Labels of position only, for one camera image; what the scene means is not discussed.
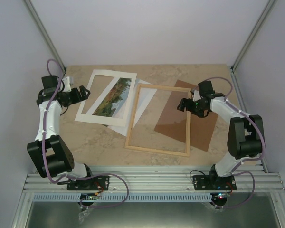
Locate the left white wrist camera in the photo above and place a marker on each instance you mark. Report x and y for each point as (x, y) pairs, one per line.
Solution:
(67, 82)

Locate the left aluminium corner post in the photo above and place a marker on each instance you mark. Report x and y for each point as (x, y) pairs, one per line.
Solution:
(40, 26)

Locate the grey slotted cable duct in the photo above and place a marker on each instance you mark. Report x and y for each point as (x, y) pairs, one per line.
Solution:
(132, 197)

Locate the right control board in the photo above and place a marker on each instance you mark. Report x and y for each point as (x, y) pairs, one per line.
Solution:
(221, 195)

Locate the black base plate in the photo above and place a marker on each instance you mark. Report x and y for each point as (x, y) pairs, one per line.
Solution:
(100, 183)
(205, 182)

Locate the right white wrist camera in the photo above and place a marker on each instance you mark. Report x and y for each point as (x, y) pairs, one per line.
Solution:
(195, 95)

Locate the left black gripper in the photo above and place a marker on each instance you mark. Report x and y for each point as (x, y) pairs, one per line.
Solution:
(77, 98)

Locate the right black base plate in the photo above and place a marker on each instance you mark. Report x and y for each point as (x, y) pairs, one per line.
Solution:
(205, 182)

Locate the right aluminium corner post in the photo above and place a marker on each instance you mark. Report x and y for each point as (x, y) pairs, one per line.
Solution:
(254, 32)

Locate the landscape photo print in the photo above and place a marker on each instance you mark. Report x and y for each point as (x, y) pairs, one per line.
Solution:
(112, 99)

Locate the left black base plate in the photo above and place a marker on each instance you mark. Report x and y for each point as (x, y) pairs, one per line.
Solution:
(100, 183)

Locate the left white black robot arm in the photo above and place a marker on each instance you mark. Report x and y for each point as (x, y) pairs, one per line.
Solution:
(49, 153)

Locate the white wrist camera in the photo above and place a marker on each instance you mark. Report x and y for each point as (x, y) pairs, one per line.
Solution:
(67, 82)
(195, 95)

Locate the clear glass sheet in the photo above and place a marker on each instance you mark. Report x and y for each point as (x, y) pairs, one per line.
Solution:
(172, 122)

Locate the left control board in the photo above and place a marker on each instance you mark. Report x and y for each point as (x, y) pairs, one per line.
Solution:
(90, 196)

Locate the aluminium rail bed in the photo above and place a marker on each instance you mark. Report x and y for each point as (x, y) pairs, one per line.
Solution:
(172, 179)

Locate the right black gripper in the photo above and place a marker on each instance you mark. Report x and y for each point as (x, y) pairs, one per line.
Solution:
(189, 108)

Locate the control board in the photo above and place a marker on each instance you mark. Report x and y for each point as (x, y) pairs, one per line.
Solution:
(90, 196)
(221, 195)

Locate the light wooden picture frame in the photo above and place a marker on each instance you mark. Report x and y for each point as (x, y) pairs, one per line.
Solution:
(133, 114)

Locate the white mat board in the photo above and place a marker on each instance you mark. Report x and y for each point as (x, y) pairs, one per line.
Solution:
(99, 80)

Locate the right side aluminium rail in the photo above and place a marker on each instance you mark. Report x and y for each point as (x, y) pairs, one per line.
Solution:
(249, 132)

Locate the aluminium corner post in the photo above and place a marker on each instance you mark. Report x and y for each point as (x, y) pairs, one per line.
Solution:
(40, 26)
(254, 32)

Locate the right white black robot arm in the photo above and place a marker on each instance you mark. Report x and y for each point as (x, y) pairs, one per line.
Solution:
(219, 104)

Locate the brown backing board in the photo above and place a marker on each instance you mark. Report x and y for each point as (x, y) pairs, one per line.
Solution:
(201, 133)

